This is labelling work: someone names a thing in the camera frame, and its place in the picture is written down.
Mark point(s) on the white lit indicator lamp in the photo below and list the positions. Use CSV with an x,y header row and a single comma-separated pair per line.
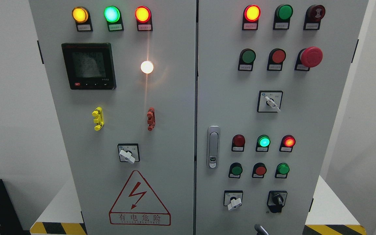
x,y
147,67

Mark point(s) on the green unlit lamp top-right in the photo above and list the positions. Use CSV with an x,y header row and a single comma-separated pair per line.
x,y
282,17

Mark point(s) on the green lit indicator lamp top-left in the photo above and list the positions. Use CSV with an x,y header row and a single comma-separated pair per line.
x,y
113,18

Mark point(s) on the red push button upper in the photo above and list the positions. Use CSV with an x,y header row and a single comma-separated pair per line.
x,y
275,60

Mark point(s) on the black digital power meter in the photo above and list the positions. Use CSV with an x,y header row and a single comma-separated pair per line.
x,y
89,66

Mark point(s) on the right grey cabinet door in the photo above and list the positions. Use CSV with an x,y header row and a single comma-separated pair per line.
x,y
228,98

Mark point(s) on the red emergency stop button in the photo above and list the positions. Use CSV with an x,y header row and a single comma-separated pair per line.
x,y
308,58

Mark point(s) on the left grey cabinet door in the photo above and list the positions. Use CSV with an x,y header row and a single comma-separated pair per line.
x,y
166,152

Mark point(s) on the dark red unlit lamp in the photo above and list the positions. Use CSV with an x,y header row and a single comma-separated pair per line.
x,y
238,143

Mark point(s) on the silver door lock handle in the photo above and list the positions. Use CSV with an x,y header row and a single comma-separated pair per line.
x,y
213,137

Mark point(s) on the red push button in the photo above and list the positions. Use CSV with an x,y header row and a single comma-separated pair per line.
x,y
259,170
275,60

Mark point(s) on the red terminal connector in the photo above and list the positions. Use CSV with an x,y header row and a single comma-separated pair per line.
x,y
151,118

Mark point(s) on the yellow indicator lamp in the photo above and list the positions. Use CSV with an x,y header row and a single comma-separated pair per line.
x,y
82,19

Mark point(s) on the green push button lower-right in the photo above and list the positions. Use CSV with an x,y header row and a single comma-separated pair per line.
x,y
282,171

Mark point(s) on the red lit indicator lamp top-left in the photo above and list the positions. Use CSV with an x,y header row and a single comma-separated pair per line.
x,y
143,17

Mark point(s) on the green lit lamp middle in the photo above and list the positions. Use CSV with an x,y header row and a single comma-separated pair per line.
x,y
263,143

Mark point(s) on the red lit lamp middle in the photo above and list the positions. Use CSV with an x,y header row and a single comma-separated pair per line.
x,y
287,144

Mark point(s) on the upper right selector switch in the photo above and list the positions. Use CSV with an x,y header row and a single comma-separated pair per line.
x,y
269,101

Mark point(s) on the green push button lower-left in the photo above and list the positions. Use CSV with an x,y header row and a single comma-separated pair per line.
x,y
235,170

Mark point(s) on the white platform hazard-striped edge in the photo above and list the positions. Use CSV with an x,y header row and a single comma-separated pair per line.
x,y
327,216

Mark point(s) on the red push button lower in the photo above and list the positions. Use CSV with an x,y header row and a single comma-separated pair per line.
x,y
259,170

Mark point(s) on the yellow terminal connector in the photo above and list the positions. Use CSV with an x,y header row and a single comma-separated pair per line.
x,y
98,118

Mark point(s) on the black key selector switch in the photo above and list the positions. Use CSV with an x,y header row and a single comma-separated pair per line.
x,y
276,201

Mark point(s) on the red electrical hazard sticker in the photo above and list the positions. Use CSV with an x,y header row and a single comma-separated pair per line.
x,y
138,204

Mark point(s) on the red lit lamp top-right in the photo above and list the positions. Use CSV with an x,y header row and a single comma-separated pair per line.
x,y
251,15

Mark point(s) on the grey cabinet door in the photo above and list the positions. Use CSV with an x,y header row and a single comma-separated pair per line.
x,y
228,98
166,152

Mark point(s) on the lower white selector switch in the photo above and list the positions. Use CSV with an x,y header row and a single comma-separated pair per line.
x,y
232,199

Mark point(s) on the green push button upper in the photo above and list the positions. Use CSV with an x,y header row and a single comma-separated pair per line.
x,y
246,60

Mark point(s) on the left door selector switch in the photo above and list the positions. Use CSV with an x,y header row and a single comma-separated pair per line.
x,y
129,152

